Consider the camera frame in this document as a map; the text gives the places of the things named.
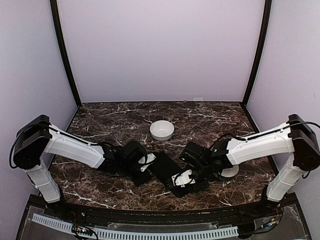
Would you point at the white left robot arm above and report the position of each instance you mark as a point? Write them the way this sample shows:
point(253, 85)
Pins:
point(40, 137)

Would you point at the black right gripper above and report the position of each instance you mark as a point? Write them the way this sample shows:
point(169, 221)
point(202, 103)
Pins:
point(203, 185)

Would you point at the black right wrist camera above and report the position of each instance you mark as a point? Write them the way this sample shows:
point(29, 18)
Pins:
point(195, 155)

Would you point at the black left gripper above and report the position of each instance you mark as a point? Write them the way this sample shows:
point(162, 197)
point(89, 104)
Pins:
point(146, 177)

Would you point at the black right frame post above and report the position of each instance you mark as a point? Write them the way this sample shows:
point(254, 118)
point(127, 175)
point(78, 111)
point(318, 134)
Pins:
point(259, 52)

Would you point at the black frame post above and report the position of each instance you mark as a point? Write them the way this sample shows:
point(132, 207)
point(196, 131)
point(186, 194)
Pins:
point(63, 51)
point(259, 52)

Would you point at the black zippered tool case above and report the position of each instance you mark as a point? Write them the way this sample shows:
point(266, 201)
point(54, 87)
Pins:
point(164, 168)

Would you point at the white bowl with teal base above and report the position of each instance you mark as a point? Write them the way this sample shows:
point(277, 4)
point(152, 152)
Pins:
point(229, 173)

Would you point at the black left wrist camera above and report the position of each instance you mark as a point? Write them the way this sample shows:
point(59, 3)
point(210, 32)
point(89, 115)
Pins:
point(134, 151)

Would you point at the plain white bowl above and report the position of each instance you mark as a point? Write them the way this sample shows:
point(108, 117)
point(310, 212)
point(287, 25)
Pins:
point(162, 130)

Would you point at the black left frame post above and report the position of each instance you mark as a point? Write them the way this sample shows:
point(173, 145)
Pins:
point(63, 51)

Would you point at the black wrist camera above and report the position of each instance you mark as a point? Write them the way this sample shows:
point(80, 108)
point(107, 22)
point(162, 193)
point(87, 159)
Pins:
point(134, 151)
point(195, 155)

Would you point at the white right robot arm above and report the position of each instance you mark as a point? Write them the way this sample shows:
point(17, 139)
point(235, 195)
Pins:
point(294, 137)

